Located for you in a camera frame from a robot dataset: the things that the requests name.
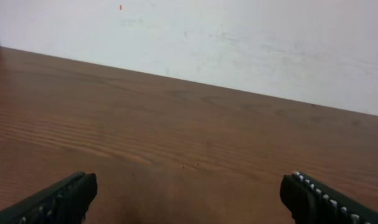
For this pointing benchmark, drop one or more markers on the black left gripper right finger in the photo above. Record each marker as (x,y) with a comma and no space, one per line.
(312,202)

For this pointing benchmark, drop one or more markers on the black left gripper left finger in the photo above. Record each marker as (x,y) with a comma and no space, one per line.
(65,202)

